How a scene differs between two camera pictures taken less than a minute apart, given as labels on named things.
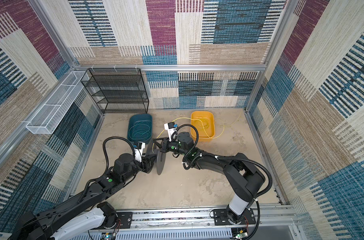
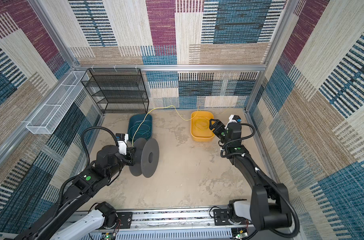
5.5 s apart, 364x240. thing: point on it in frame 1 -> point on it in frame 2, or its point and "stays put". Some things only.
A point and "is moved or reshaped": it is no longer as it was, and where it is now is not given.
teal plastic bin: x=140 y=128 stays put
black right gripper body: x=173 y=147 -> x=220 y=132
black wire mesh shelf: x=117 y=90 stays put
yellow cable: x=203 y=126 is moved or reshaped
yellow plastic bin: x=204 y=123 stays put
